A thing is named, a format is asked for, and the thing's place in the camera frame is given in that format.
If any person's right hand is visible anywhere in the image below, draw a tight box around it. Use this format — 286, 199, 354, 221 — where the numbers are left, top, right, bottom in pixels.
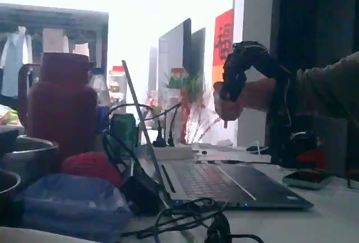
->
213, 76, 277, 122

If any black leader arm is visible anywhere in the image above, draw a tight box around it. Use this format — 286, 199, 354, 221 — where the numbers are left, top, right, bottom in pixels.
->
218, 40, 329, 168

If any brown sleeved forearm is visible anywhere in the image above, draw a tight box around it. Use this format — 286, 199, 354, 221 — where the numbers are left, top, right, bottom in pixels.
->
294, 51, 359, 127

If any narrow dark glass panel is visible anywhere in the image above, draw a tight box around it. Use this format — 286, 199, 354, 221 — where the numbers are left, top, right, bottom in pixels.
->
191, 27, 206, 81

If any red calligraphy banner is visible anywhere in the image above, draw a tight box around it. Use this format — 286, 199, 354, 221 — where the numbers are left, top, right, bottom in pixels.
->
211, 9, 235, 84

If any red flower plant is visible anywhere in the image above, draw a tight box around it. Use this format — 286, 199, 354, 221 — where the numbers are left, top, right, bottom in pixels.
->
164, 67, 225, 145

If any silver laptop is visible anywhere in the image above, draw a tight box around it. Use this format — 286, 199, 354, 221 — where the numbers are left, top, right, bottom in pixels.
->
121, 59, 315, 210

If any wide dark glass panel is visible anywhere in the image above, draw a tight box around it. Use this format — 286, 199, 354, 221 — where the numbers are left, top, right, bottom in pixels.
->
158, 17, 192, 106

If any black smartphone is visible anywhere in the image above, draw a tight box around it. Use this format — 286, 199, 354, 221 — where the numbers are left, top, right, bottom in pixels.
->
282, 169, 334, 190

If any white power strip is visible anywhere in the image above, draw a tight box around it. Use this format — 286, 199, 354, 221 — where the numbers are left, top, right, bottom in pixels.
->
152, 144, 195, 161

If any green can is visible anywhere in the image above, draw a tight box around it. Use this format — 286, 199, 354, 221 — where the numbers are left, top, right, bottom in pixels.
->
108, 113, 139, 154

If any jar with red lid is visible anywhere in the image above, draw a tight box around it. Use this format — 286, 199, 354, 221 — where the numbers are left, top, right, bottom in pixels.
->
108, 65, 127, 106

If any small black power adapter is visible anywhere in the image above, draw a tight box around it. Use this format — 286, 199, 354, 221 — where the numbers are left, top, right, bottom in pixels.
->
120, 174, 165, 216

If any clear bottle blue cap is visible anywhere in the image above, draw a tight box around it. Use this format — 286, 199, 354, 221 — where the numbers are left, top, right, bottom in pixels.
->
89, 67, 111, 109

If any red fabric pouch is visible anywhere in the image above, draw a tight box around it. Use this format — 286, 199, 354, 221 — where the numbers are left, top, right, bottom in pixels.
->
61, 151, 123, 188

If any small beige paper bag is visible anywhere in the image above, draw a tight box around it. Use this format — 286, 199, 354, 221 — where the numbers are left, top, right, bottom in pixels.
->
73, 43, 90, 57

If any dark red thermos jug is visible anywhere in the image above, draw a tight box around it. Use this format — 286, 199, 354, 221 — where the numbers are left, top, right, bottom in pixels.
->
17, 52, 98, 157

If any large beige paper bag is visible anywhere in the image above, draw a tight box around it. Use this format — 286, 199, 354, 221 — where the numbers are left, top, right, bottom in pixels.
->
42, 28, 70, 54

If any dark wooden shelf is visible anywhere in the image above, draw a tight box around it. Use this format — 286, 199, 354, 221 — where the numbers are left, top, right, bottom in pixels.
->
0, 3, 109, 106

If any wet wipes pack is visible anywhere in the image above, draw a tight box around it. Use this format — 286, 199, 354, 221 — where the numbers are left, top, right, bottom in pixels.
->
15, 173, 133, 243

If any stainless steel bowl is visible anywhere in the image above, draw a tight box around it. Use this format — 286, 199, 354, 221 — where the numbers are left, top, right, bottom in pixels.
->
0, 169, 22, 199
0, 135, 60, 187

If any white hanging garment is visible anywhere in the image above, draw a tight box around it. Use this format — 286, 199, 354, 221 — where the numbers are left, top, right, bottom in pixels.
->
0, 26, 33, 98

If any colourful snack bag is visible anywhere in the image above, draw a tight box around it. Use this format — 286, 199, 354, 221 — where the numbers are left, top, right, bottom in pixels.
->
0, 104, 21, 127

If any black plug with cable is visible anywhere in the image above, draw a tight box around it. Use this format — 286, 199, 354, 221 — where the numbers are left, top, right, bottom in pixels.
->
108, 103, 167, 147
167, 103, 182, 146

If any black cable bundle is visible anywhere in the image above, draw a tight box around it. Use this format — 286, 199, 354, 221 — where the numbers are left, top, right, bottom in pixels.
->
120, 197, 266, 243

